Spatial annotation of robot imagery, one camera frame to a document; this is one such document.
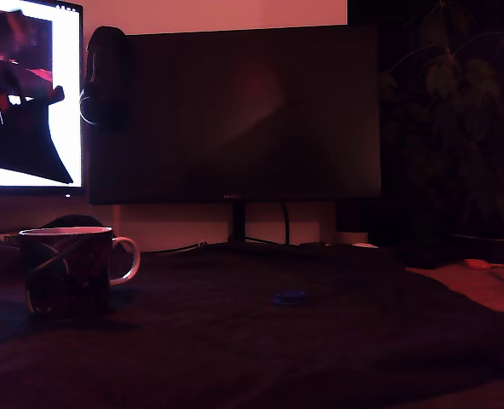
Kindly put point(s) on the small plain blue coffee capsule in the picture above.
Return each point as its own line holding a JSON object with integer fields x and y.
{"x": 289, "y": 297}

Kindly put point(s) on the dark rounded object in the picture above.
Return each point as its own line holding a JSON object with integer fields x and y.
{"x": 73, "y": 221}

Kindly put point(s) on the pale small box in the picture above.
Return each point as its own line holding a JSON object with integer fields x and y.
{"x": 5, "y": 237}

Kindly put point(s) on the lit computer monitor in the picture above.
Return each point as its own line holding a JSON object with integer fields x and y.
{"x": 71, "y": 51}

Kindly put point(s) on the black headphones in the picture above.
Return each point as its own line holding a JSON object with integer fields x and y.
{"x": 107, "y": 64}

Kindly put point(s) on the dark computer monitor with stand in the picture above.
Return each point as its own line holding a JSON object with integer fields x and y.
{"x": 235, "y": 119}

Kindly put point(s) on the dark table cloth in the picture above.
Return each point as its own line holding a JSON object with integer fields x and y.
{"x": 277, "y": 353}

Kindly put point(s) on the small flat white object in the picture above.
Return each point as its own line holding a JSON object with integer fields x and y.
{"x": 364, "y": 245}

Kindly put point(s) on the leafy houseplant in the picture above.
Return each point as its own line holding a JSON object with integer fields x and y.
{"x": 448, "y": 72}

